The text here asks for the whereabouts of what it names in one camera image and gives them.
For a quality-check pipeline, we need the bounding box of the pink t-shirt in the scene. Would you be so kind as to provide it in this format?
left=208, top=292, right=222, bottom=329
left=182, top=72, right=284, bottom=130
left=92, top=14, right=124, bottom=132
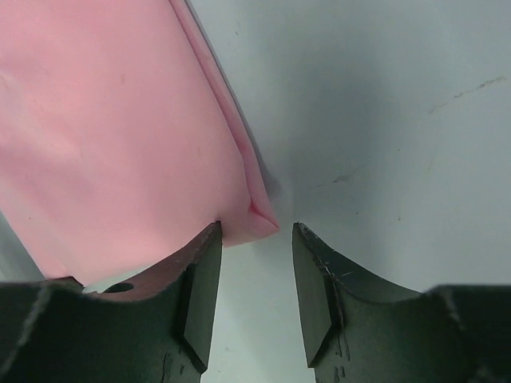
left=1, top=1, right=279, bottom=285

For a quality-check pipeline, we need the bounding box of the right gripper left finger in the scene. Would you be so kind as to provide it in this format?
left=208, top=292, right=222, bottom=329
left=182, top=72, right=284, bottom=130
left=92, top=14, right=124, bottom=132
left=1, top=223, right=222, bottom=382

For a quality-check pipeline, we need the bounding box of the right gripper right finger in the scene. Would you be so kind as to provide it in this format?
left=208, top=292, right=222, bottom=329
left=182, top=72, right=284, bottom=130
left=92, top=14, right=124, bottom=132
left=292, top=223, right=510, bottom=382

